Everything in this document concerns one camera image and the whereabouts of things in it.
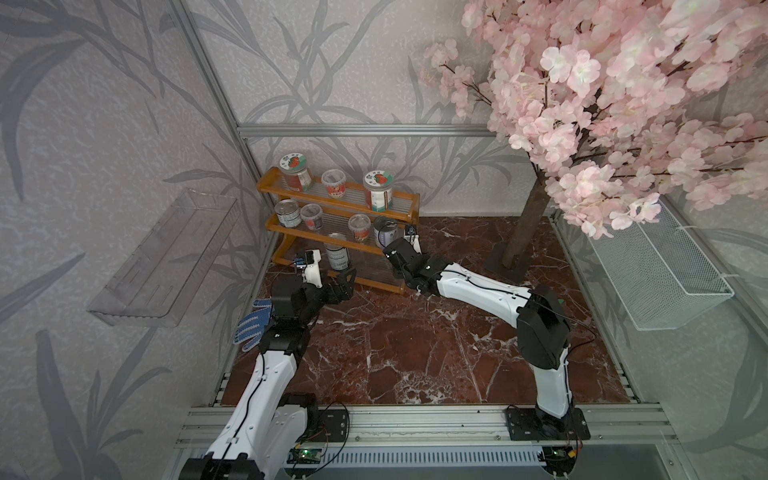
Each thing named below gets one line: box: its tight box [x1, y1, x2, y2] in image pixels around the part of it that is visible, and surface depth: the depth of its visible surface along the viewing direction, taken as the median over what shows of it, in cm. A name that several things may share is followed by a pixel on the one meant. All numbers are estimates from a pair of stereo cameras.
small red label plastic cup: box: [321, 168, 347, 199], surface depth 86 cm
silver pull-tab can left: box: [274, 199, 302, 228], surface depth 96 cm
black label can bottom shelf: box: [324, 232, 350, 271], surface depth 98 cm
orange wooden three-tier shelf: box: [256, 166, 421, 295], surface depth 93 cm
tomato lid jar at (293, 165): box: [279, 152, 313, 192], surface depth 86 cm
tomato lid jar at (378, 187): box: [363, 170, 394, 213], surface depth 80 cm
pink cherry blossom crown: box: [422, 0, 768, 236], surface depth 49 cm
